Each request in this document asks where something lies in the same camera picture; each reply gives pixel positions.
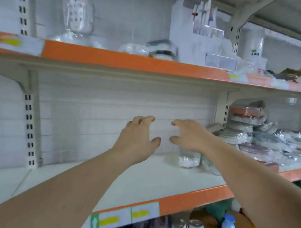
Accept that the white pen organizer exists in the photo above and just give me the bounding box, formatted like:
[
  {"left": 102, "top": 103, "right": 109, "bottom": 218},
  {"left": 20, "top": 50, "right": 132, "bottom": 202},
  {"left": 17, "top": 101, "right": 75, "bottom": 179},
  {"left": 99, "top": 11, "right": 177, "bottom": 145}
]
[{"left": 162, "top": 0, "right": 233, "bottom": 70}]

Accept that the yellow shelf price label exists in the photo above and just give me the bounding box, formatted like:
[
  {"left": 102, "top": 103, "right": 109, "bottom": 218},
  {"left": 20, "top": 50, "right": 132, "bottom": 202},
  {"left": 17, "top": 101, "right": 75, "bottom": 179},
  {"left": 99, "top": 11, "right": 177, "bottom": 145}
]
[
  {"left": 0, "top": 31, "right": 46, "bottom": 58},
  {"left": 88, "top": 203, "right": 134, "bottom": 228},
  {"left": 128, "top": 197, "right": 163, "bottom": 227},
  {"left": 269, "top": 78, "right": 292, "bottom": 92},
  {"left": 227, "top": 71, "right": 251, "bottom": 85}
]

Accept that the person's right hand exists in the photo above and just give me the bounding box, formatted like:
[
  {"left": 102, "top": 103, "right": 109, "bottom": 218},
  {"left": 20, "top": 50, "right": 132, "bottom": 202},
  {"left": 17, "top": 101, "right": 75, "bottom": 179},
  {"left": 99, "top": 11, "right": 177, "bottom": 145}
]
[{"left": 167, "top": 116, "right": 219, "bottom": 157}]

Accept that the pile of soap dishes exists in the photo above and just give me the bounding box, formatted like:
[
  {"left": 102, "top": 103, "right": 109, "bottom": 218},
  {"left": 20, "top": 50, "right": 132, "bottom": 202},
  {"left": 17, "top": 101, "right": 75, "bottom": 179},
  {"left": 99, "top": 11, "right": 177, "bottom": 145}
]
[{"left": 200, "top": 91, "right": 301, "bottom": 177}]

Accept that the person's left hand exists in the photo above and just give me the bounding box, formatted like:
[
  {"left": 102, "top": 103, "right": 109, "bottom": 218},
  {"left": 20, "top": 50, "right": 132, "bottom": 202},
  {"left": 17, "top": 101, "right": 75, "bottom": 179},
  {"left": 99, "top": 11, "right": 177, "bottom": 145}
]
[{"left": 109, "top": 110, "right": 166, "bottom": 172}]

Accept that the person's right forearm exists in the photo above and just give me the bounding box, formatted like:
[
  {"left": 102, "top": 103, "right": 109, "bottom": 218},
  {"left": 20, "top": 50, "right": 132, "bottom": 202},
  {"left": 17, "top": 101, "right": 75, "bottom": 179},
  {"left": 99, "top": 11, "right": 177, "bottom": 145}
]
[{"left": 189, "top": 136, "right": 301, "bottom": 228}]

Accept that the person's left forearm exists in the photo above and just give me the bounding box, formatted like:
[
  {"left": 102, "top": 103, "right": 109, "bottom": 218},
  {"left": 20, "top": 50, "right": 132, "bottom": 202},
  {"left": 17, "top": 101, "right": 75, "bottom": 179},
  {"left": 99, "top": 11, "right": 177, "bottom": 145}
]
[{"left": 0, "top": 133, "right": 133, "bottom": 228}]

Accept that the orange metal store shelving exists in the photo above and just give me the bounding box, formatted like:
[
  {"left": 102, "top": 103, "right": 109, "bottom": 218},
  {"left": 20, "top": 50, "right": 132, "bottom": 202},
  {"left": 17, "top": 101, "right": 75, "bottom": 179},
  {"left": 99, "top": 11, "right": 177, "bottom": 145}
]
[{"left": 0, "top": 0, "right": 301, "bottom": 228}]

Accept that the soap dishes shelf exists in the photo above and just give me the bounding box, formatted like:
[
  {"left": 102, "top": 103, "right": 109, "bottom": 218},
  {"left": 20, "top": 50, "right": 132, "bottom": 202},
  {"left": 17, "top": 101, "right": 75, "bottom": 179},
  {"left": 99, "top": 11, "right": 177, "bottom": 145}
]
[{"left": 48, "top": 19, "right": 182, "bottom": 63}]

